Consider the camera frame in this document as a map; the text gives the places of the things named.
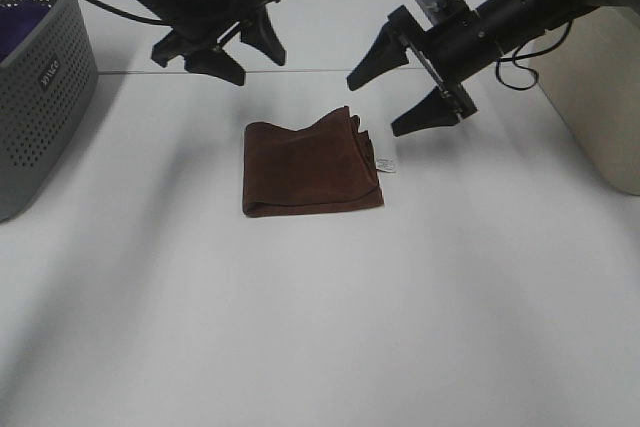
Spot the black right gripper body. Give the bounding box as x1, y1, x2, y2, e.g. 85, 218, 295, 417
388, 4, 477, 118

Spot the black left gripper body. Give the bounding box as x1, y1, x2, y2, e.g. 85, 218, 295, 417
151, 0, 260, 67

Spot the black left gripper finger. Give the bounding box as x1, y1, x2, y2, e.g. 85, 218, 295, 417
236, 0, 286, 66
183, 46, 246, 86

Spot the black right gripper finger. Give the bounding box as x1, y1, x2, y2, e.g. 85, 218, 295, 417
346, 22, 409, 91
391, 88, 459, 137

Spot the brown towel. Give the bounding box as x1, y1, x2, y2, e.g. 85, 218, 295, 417
242, 106, 384, 218

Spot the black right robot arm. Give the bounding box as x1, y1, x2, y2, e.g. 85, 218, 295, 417
347, 0, 639, 136

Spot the beige storage bin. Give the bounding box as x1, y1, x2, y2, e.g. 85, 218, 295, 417
529, 7, 639, 196

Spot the grey perforated laundry basket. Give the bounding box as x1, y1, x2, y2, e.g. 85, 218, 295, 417
1, 0, 98, 221

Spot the purple cloth in basket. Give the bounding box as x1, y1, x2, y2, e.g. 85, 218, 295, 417
1, 1, 54, 61

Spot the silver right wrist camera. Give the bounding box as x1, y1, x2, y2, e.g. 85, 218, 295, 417
415, 0, 466, 26

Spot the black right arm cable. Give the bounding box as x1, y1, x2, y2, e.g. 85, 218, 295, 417
494, 16, 576, 93

